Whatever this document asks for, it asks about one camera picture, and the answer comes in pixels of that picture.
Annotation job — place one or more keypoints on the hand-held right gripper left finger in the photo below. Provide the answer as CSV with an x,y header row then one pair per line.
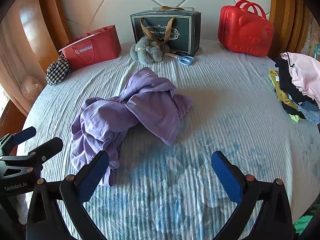
x,y
95,177

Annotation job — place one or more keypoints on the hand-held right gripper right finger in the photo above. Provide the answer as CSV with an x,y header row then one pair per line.
x,y
227,177

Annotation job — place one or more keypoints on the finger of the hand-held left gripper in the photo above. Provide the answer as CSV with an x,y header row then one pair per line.
x,y
23,135
48,148

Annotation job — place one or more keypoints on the purple garment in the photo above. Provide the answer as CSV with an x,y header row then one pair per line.
x,y
150,105

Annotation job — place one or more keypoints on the low wooden cabinet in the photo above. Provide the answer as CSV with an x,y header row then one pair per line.
x,y
10,116

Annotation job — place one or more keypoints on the clear plastic bag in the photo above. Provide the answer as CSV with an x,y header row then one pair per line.
x,y
31,87

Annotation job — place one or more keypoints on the black white checkered cloth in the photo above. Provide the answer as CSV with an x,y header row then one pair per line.
x,y
56,72

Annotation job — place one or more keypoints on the striped light blue bed sheet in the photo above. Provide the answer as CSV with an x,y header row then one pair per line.
x,y
225,105

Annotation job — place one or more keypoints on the beige curtain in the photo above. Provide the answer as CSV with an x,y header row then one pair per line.
x,y
15,62

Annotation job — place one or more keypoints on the green cloth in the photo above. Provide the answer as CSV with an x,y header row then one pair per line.
x,y
302,225

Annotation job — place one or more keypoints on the yellow garment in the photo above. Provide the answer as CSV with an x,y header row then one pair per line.
x,y
283,96

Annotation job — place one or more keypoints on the blue denim garment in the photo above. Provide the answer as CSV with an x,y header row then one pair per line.
x,y
310,113

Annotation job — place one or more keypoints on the black garment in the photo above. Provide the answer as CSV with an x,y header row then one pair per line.
x,y
285,80

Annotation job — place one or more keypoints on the red paper bag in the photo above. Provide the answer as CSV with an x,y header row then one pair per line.
x,y
105,47

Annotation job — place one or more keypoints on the pink garment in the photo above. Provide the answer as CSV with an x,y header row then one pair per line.
x,y
306,77

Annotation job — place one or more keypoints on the grey plush toy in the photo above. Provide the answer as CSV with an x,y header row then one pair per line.
x,y
147,51

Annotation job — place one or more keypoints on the red bear suitcase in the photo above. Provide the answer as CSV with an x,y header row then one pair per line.
x,y
240,30

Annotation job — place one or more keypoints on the dark green gift bag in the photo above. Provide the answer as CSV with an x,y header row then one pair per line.
x,y
185,35

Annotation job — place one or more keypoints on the padded headboard with wooden frame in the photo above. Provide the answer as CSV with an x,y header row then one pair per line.
x,y
112,2

